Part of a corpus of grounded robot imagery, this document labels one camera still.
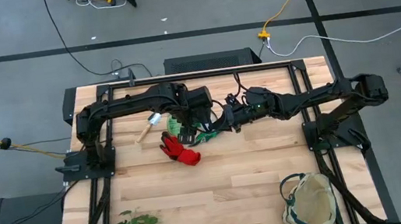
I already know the black floor cable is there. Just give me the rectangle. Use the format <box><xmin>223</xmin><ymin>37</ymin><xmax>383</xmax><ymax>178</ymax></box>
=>
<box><xmin>42</xmin><ymin>0</ymin><xmax>154</xmax><ymax>91</ymax></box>

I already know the white floor cable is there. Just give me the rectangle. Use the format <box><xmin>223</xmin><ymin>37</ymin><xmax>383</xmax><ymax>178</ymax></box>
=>
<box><xmin>266</xmin><ymin>16</ymin><xmax>401</xmax><ymax>60</ymax></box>

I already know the red black gardening glove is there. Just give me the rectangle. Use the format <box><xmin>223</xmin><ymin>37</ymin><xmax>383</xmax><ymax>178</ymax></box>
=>
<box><xmin>157</xmin><ymin>126</ymin><xmax>203</xmax><ymax>171</ymax></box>

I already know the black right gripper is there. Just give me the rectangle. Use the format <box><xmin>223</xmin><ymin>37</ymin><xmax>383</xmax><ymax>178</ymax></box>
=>
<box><xmin>204</xmin><ymin>91</ymin><xmax>257</xmax><ymax>138</ymax></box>

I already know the metal trowel wooden handle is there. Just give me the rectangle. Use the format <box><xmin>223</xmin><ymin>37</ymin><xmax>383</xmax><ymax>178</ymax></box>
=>
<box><xmin>132</xmin><ymin>112</ymin><xmax>167</xmax><ymax>145</ymax></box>

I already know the green spray bottle white nozzle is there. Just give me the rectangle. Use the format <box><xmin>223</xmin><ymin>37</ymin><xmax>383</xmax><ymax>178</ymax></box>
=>
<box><xmin>164</xmin><ymin>108</ymin><xmax>214</xmax><ymax>139</ymax></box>

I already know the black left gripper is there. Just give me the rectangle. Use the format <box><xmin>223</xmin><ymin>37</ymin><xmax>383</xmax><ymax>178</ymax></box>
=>
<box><xmin>171</xmin><ymin>82</ymin><xmax>220</xmax><ymax>146</ymax></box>

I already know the beige green gardening bag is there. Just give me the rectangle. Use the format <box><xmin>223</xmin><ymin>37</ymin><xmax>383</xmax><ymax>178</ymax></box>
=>
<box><xmin>276</xmin><ymin>166</ymin><xmax>346</xmax><ymax>224</ymax></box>

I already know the yellow hanging cable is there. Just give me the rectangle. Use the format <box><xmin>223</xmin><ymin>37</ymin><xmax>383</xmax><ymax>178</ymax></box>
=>
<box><xmin>0</xmin><ymin>126</ymin><xmax>70</xmax><ymax>169</ymax></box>

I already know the black computer tower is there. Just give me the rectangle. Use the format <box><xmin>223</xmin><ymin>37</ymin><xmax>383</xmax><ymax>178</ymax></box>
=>
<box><xmin>163</xmin><ymin>45</ymin><xmax>263</xmax><ymax>78</ymax></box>

